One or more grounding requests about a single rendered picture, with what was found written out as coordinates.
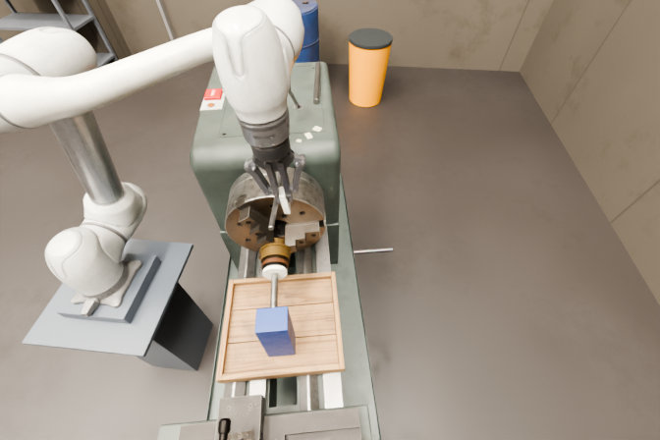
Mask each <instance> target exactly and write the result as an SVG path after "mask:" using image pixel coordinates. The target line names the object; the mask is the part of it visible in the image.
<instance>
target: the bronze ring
mask: <svg viewBox="0 0 660 440"><path fill-rule="evenodd" d="M291 253H292V250H291V248H290V247H289V246H287V245H285V241H284V240H283V239H280V238H274V243H271V244H267V245H265V246H263V247H262V248H261V249H260V255H261V260H260V262H261V264H262V266H261V268H262V272H263V269H264V268H265V267H267V266H270V265H281V266H284V267H285V268H286V269H287V272H288V268H289V263H290V255H291Z"/></svg>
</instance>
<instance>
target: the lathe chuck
mask: <svg viewBox="0 0 660 440"><path fill-rule="evenodd" d="M292 195H293V202H290V204H291V214H285V213H284V210H283V207H282V204H281V203H278V208H277V214H276V219H275V225H274V227H275V228H279V230H281V233H280V234H279V238H280V239H283V240H284V241H285V225H286V224H287V222H288V223H289V224H292V223H301V222H309V221H318V220H324V227H320V238H321V237H322V236H323V234H324V232H325V230H326V222H325V221H326V220H325V206H324V199H323V196H322V194H321V192H320V191H319V190H318V189H317V188H316V187H315V186H314V185H313V184H311V183H310V182H308V181H306V180H304V179H300V184H299V189H298V192H292ZM245 196H247V198H245V203H246V204H248V205H249V206H251V207H252V208H254V209H255V210H257V211H258V212H260V213H261V214H263V215H265V216H266V217H268V218H269V219H270V216H271V211H272V206H273V201H274V195H273V194H271V195H265V194H264V192H263V191H262V189H261V188H260V187H259V185H258V184H257V183H256V181H255V180H254V178H249V179H247V180H245V181H243V182H241V183H240V184H238V185H237V186H236V187H235V188H234V189H233V190H232V192H231V194H230V196H229V200H228V206H227V212H226V218H225V230H226V232H227V234H228V236H229V237H230V238H231V239H232V240H233V241H234V242H235V243H237V244H238V245H240V246H242V247H243V248H247V249H250V250H253V251H258V249H259V246H257V245H256V241H257V239H256V238H254V237H252V236H251V235H250V234H249V230H250V229H249V228H248V227H246V226H244V225H243V224H241V223H239V219H240V210H239V209H237V205H236V202H238V200H239V199H241V198H243V197H245ZM320 238H319V239H320ZM319 239H310V240H306V246H298V247H297V249H298V251H299V250H302V249H305V248H308V247H310V246H312V245H313V244H315V243H316V242H317V241H318V240H319Z"/></svg>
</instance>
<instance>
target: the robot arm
mask: <svg viewBox="0 0 660 440"><path fill-rule="evenodd" d="M303 37H304V27H303V19H302V14H301V11H300V9H299V8H298V6H297V5H296V4H295V3H294V2H293V1H292V0H255V1H253V2H251V3H249V4H247V5H242V6H236V7H232V8H229V9H227V10H225V11H223V12H221V13H220V14H219V15H218V16H217V17H216V18H215V20H214V22H213V25H212V27H211V28H208V29H205V30H202V31H198V32H195V33H193V34H190V35H187V36H184V37H181V38H179V39H176V40H173V41H170V42H168V43H165V44H162V45H159V46H157V47H154V48H151V49H149V50H146V51H143V52H140V53H139V54H136V55H133V56H131V57H128V58H125V59H122V60H120V61H117V62H114V63H112V64H109V65H106V66H103V67H100V68H98V69H97V55H96V53H95V51H94V49H93V48H92V46H91V45H90V43H89V42H88V41H87V40H86V39H85V38H84V37H82V36H81V35H80V34H78V33H76V32H75V31H72V30H70V29H65V28H57V27H38V28H34V29H31V30H28V31H25V32H23V33H21V34H18V35H16V36H14V37H12V38H10V39H8V40H7V41H5V42H3V43H1V44H0V134H3V133H15V132H21V131H25V130H28V129H33V128H38V127H42V126H45V125H47V124H49V125H50V127H51V129H52V130H53V132H54V134H55V136H56V138H57V139H58V140H59V142H60V144H61V146H62V148H63V150H64V151H65V153H66V155H67V157H68V159H69V161H70V162H71V164H72V166H73V168H74V170H75V172H76V173H77V175H78V177H79V179H80V181H81V183H82V185H83V187H84V189H85V191H86V194H85V196H84V198H83V206H84V218H85V219H84V220H83V222H82V224H81V225H80V226H79V227H75V228H70V229H67V230H65V231H62V232H61V233H59V234H58V235H56V236H55V237H54V238H53V239H52V240H51V241H50V242H49V243H48V245H47V247H46V249H45V260H46V263H47V265H48V267H49V269H50V270H51V272H52V273H53V274H54V275H55V276H56V277H57V278H58V279H59V280H60V281H62V282H63V283H64V284H66V285H67V286H69V287H70V288H72V289H73V290H75V291H77V292H76V293H75V294H74V295H73V296H72V298H71V303H73V304H79V303H84V305H83V308H82V312H81V315H84V316H91V314H92V313H93V312H94V311H95V309H96V308H97V307H98V306H99V305H100V304H101V305H109V306H112V307H114V308H117V307H119V306H121V304H122V302H123V298H124V296H125V294H126V292H127V290H128V288H129V287H130V285H131V283H132V282H133V280H134V278H135V276H136V274H137V272H138V271H139V270H140V269H141V267H142V262H141V261H139V260H136V261H125V260H122V256H123V252H124V248H125V245H126V243H127V242H128V240H129V239H130V238H131V237H132V235H133V234H134V232H135V231H136V229H137V228H138V226H139V224H140V222H141V220H142V218H143V217H144V214H145V212H146V209H147V197H146V194H145V192H144V191H143V190H142V189H141V188H139V187H138V186H136V185H133V184H130V183H122V182H121V181H120V179H119V176H118V174H117V171H116V169H115V166H114V164H113V161H112V158H111V156H110V153H109V151H108V148H107V146H106V143H105V141H104V138H103V136H102V133H101V131H100V129H99V127H98V124H97V121H96V119H95V116H94V114H93V111H92V110H94V109H97V108H100V107H103V106H106V105H109V104H111V103H114V102H116V101H119V100H121V99H124V98H126V97H128V96H130V95H133V94H135V93H137V92H139V91H142V90H144V89H146V88H148V87H151V86H153V85H155V84H157V83H161V82H163V81H165V80H167V79H170V78H172V77H174V76H176V75H177V74H180V73H182V72H184V71H186V70H189V69H191V68H193V67H196V66H198V65H201V64H204V63H207V62H210V61H215V65H216V69H217V73H218V76H219V79H220V83H221V84H222V87H223V90H224V93H225V95H226V97H227V99H228V101H229V103H230V105H231V106H232V107H233V108H234V110H235V112H236V114H237V119H238V122H239V123H240V126H241V129H242V133H243V136H244V139H245V140H246V142H247V143H249V144H250V147H251V150H252V159H251V160H249V159H247V160H246V161H245V169H244V170H245V171H246V172H247V173H249V174H250V175H251V176H252V177H253V178H254V180H255V181H256V183H257V184H258V185H259V187H260V188H261V189H262V191H263V192H264V194H265V195H271V194H273V195H274V196H275V199H276V202H278V203H281V204H282V207H283V210H284V213H285V214H291V204H290V202H293V195H292V193H297V192H298V189H299V184H300V178H301V173H302V169H303V167H304V166H305V155H304V154H301V155H296V154H295V153H294V151H293V150H292V149H291V145H290V140H289V135H290V117H289V108H288V104H287V98H288V92H289V90H290V88H291V73H292V68H293V65H294V64H295V63H296V61H297V59H298V57H299V55H300V52H301V50H302V46H303ZM293 160H294V164H295V171H294V178H293V183H292V184H291V185H290V182H289V177H288V173H287V168H288V167H289V166H290V164H291V163H292V162H293ZM256 165H257V166H258V167H260V168H261V169H263V170H264V171H266V173H267V177H268V178H269V182H270V185H271V186H270V185H269V183H268V182H267V180H266V179H265V177H264V176H263V174H262V173H261V171H260V170H259V168H258V167H257V166H256ZM275 172H279V173H280V176H281V180H282V184H283V188H282V187H280V188H279V185H278V181H277V177H276V173H275Z"/></svg>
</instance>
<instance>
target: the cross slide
mask: <svg viewBox="0 0 660 440"><path fill-rule="evenodd" d="M216 423H217V421H215V422H206V423H196V424H186V425H181V427H180V433H179V438H178V440H214V439H215V431H216ZM314 425H315V426H314ZM301 431H302V432H301ZM319 431H320V432H319ZM276 439H277V440H362V439H361V433H360V422H359V413H358V408H351V409H342V410H333V411H323V412H304V413H294V414H284V415H274V416H265V417H264V428H263V440H276Z"/></svg>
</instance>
